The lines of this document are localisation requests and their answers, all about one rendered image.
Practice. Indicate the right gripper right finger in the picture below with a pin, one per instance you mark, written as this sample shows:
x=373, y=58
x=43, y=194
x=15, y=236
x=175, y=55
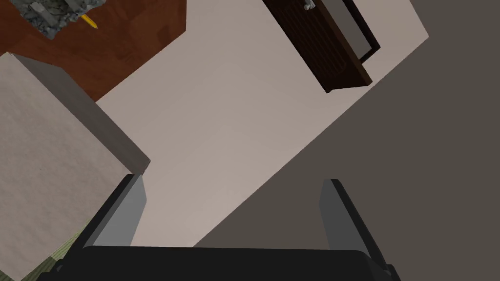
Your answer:
x=343, y=218

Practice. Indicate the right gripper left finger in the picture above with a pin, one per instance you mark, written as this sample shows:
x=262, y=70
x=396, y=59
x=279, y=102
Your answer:
x=123, y=218

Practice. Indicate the pale beige cabinet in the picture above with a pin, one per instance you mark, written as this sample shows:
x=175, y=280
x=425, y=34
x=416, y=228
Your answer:
x=54, y=156

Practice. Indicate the dark brown door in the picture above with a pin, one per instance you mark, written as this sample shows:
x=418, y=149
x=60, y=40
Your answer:
x=318, y=43

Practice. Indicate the yellow pencil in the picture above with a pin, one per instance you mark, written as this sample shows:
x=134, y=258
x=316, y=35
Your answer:
x=89, y=21

